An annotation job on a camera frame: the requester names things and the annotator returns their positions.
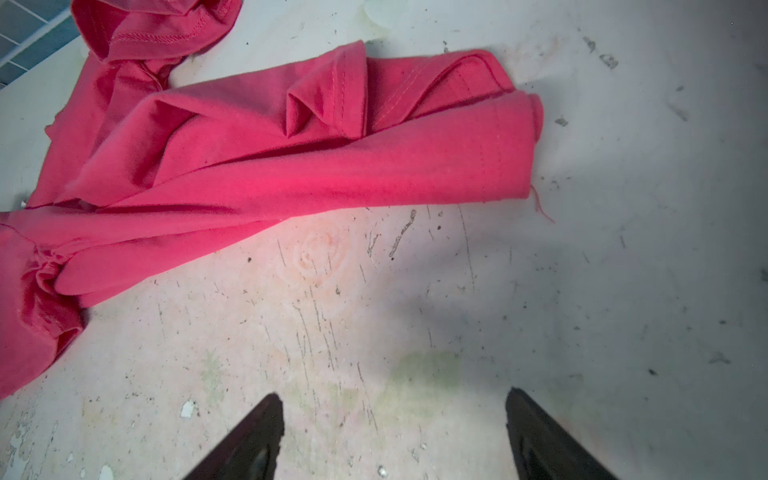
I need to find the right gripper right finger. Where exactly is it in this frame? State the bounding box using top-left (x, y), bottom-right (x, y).
top-left (505, 388), bottom-right (617, 480)

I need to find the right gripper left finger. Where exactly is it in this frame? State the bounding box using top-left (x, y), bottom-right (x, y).
top-left (184, 393), bottom-right (285, 480)

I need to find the pink t shirt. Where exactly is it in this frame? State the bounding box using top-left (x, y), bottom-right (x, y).
top-left (1, 1), bottom-right (544, 396)

